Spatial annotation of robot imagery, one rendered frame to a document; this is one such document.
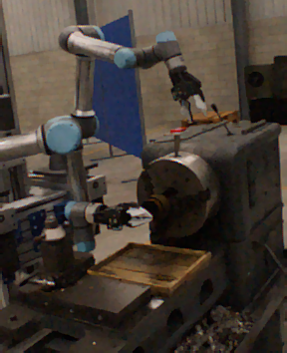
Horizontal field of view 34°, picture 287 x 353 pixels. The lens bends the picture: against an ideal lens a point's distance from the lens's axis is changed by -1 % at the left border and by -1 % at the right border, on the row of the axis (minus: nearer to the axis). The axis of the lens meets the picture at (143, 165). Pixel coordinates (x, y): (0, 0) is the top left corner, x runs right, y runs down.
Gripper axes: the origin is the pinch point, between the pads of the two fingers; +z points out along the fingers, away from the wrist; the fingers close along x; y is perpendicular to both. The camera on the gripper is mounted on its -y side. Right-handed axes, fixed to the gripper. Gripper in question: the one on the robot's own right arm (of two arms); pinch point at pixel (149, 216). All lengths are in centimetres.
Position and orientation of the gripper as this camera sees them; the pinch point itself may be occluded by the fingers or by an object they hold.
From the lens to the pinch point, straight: 165.0
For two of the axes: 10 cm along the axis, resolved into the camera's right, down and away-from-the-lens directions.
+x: -1.1, -9.7, -2.0
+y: -5.5, 2.3, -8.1
